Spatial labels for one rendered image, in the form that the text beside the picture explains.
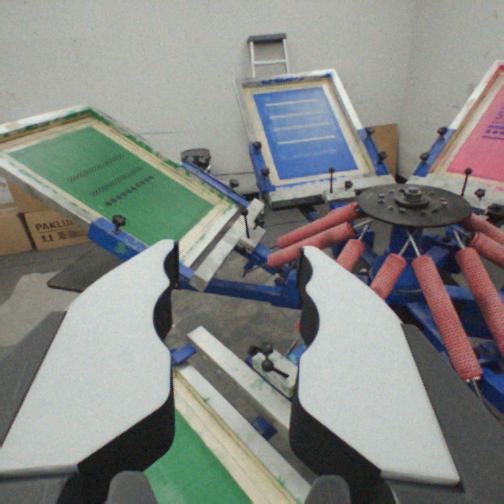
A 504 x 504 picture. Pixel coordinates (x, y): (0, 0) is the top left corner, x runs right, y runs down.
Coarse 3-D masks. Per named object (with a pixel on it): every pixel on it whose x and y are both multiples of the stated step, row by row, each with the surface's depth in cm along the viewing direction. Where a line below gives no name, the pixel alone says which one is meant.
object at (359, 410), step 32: (320, 256) 12; (320, 288) 10; (352, 288) 10; (320, 320) 9; (352, 320) 9; (384, 320) 9; (320, 352) 8; (352, 352) 8; (384, 352) 8; (320, 384) 7; (352, 384) 7; (384, 384) 7; (416, 384) 7; (320, 416) 7; (352, 416) 7; (384, 416) 7; (416, 416) 7; (320, 448) 7; (352, 448) 6; (384, 448) 6; (416, 448) 6; (352, 480) 6; (416, 480) 6; (448, 480) 6
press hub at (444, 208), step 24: (384, 192) 110; (408, 192) 100; (432, 192) 105; (384, 216) 96; (408, 216) 95; (432, 216) 94; (456, 216) 93; (360, 264) 130; (408, 264) 107; (408, 288) 107; (408, 312) 107; (456, 312) 105
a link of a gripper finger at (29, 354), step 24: (48, 336) 8; (0, 360) 7; (24, 360) 7; (0, 384) 7; (24, 384) 7; (0, 408) 6; (0, 432) 6; (0, 480) 6; (24, 480) 5; (48, 480) 5; (72, 480) 6
